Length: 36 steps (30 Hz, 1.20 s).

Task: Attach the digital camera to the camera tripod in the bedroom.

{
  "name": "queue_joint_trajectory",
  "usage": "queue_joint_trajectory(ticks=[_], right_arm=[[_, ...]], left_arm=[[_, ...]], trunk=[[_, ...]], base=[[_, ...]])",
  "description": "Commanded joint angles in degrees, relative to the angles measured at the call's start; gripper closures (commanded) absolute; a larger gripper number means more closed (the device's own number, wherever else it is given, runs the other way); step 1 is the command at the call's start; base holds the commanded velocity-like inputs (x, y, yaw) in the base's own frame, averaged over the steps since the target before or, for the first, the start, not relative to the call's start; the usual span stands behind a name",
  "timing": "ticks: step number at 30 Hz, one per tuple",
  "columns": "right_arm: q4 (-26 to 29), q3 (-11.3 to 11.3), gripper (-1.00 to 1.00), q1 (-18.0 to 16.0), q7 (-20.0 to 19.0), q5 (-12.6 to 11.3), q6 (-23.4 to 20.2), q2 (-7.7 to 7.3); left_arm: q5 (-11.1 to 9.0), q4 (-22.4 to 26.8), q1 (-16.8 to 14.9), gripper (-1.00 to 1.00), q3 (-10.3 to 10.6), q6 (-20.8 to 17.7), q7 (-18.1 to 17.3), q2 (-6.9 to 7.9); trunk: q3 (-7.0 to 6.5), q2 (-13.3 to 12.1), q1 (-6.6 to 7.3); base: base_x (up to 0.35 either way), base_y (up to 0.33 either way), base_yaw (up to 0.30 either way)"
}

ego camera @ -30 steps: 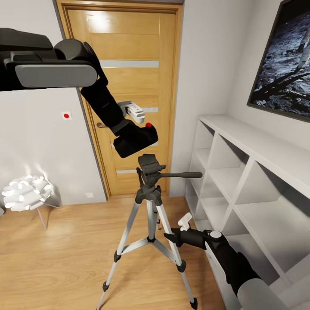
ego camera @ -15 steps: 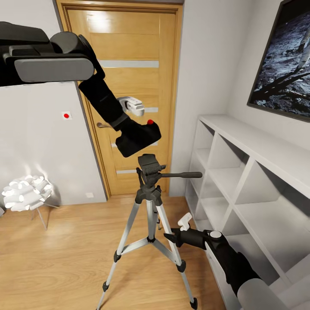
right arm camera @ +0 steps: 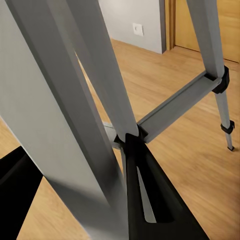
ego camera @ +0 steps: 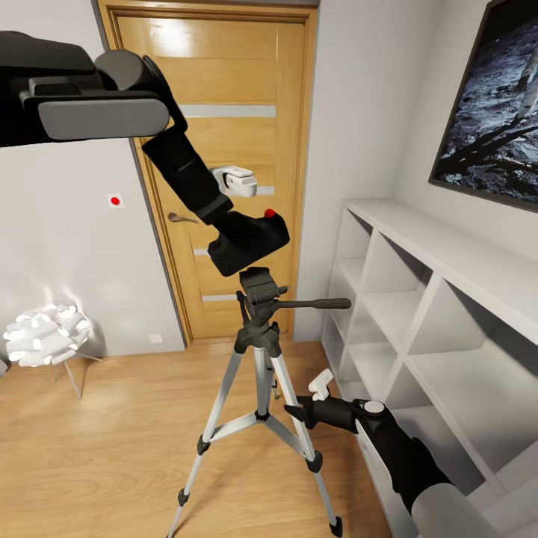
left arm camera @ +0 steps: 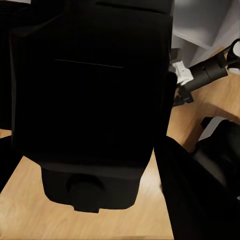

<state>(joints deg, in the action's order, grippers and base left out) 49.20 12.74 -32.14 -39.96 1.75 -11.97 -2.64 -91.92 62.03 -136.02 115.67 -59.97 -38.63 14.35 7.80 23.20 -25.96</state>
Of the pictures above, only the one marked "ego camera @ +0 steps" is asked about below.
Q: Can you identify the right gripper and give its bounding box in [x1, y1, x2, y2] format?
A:
[284, 394, 341, 430]

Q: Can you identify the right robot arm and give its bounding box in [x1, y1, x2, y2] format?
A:
[284, 369, 504, 538]

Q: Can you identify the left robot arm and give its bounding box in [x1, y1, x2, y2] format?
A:
[0, 31, 257, 245]

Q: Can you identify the camera tripod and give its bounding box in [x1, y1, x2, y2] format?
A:
[167, 266, 351, 538]

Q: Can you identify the digital camera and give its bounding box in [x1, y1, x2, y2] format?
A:
[207, 208, 291, 277]

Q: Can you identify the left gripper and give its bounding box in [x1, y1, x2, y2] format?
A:
[162, 153, 238, 245]

